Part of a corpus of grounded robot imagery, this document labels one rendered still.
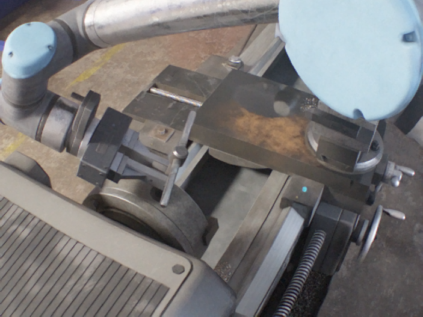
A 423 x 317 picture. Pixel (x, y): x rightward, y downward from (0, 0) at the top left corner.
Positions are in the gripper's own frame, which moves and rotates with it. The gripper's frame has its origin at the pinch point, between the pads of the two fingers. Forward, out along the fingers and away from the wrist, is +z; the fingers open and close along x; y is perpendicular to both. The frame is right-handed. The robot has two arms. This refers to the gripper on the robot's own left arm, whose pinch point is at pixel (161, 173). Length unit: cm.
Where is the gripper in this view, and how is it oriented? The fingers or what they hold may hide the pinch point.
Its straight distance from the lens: 86.5
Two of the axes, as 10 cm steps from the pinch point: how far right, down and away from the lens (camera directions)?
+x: -2.3, 7.1, -6.7
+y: -3.7, 5.7, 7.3
